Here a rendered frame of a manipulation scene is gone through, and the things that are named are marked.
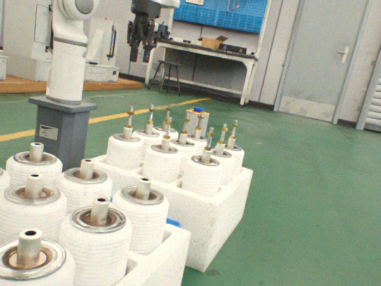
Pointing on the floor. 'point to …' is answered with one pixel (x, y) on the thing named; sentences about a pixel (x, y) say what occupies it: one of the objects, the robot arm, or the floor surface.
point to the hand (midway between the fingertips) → (139, 58)
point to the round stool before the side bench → (164, 76)
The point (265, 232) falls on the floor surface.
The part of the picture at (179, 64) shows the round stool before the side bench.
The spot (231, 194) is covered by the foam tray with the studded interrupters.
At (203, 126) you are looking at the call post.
